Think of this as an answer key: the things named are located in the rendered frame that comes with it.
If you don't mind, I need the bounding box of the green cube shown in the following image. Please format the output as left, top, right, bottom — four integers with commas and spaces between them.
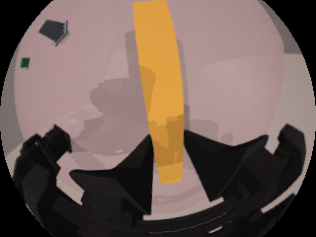
20, 56, 30, 68

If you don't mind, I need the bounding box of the orange bar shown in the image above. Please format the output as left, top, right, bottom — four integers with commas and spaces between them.
133, 0, 185, 185

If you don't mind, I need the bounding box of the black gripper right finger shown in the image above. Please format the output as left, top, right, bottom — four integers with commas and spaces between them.
183, 130, 269, 201

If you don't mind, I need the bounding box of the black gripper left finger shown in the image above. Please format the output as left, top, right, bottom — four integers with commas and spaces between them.
68, 134, 154, 216

